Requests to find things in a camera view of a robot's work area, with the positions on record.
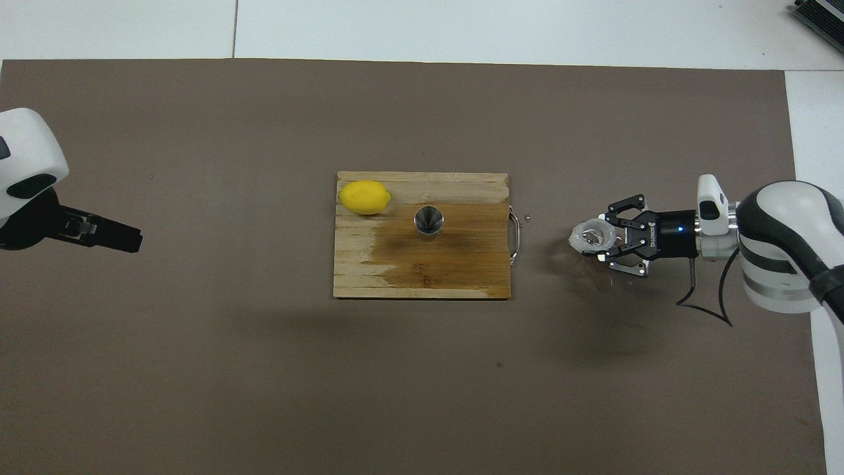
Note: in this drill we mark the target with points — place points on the brown paper table mat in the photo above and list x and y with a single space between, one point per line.
264 396

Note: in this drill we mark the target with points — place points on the clear plastic cup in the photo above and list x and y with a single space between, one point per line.
590 237

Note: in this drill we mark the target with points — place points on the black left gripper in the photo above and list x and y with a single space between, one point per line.
33 227

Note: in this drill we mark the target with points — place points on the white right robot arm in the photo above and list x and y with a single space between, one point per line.
784 237

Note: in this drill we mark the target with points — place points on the steel double jigger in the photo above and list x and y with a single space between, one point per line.
428 221

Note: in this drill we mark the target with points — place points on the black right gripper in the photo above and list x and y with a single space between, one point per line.
666 234

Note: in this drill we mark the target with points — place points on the grey ribbed device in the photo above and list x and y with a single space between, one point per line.
821 16

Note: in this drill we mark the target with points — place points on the yellow lemon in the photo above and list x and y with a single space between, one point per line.
364 197

